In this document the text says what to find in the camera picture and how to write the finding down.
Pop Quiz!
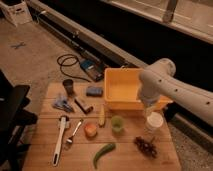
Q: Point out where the orange red apple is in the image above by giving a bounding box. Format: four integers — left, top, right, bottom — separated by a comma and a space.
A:
84, 123, 97, 137

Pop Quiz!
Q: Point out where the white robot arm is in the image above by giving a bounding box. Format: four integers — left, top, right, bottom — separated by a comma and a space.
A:
138, 58, 213, 126

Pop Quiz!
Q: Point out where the yellow plastic tray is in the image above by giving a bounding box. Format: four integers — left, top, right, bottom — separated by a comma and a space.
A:
103, 67, 174, 111

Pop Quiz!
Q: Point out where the white paper cup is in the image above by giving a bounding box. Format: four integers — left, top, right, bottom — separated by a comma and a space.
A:
145, 112, 164, 133

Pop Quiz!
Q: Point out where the green plastic cup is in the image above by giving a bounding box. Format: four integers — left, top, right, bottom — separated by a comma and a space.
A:
111, 115, 124, 133

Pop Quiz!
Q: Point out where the dark grape bunch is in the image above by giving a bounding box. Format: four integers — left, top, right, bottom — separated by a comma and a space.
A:
134, 137, 157, 158

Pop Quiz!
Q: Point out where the green chili pepper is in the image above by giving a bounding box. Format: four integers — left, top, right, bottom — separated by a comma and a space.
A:
93, 143, 116, 168

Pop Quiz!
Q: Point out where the blue sponge block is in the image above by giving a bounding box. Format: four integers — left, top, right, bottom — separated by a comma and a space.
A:
86, 86, 103, 97

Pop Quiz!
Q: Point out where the dark rectangular remote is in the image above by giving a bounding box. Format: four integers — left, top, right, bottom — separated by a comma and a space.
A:
74, 97, 93, 114

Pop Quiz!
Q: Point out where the blue black power tool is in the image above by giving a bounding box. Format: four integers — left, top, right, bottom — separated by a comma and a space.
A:
80, 59, 104, 82

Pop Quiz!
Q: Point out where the wooden board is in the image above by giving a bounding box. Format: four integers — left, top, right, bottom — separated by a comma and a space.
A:
22, 83, 181, 171

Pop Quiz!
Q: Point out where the dark metal cup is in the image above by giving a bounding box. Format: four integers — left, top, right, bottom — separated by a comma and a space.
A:
62, 79, 74, 96

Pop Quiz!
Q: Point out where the black chair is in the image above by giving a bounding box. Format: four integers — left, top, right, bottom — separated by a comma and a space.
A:
0, 69, 38, 171

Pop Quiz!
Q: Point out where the white cardboard box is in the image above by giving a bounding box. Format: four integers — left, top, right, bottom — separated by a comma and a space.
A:
0, 0, 32, 27

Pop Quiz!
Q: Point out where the white handled spatula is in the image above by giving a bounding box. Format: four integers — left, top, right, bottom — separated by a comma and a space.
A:
52, 115, 69, 167

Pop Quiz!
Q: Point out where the black coiled cable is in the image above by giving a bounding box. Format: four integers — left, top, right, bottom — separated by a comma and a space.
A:
56, 53, 92, 83

